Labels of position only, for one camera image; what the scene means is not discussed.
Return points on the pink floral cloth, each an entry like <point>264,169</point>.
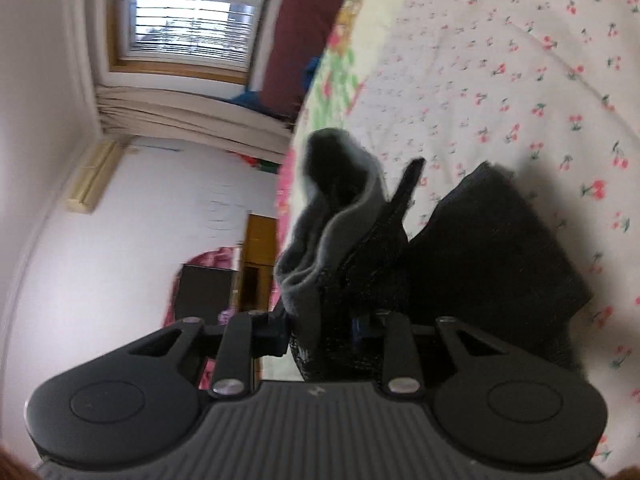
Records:
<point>215,259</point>

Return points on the red green hanging decoration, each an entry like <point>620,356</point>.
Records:
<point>260,163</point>

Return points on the cherry print white sheet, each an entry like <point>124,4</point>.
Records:
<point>525,85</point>

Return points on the beige curtain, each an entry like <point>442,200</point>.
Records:
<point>200,120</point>

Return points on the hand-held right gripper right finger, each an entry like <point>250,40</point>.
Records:
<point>359,335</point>

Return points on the maroon padded headboard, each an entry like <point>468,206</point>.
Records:
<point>310,20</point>

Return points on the cream air conditioner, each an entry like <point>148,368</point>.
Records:
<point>95,177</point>

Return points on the window with wooden frame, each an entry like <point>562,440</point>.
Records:
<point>190,10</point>

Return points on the wooden desk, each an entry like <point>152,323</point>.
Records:
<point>260,245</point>

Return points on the pink cartoon print bed sheet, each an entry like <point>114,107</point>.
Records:
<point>340,75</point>

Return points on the dark grey checked pants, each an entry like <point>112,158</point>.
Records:
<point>450,260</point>

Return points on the blue cloth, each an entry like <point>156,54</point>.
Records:
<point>249,98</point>
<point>312,71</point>

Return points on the black rectangular object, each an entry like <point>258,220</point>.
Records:
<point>207,295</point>

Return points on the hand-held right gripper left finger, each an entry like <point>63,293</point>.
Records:
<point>272,332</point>

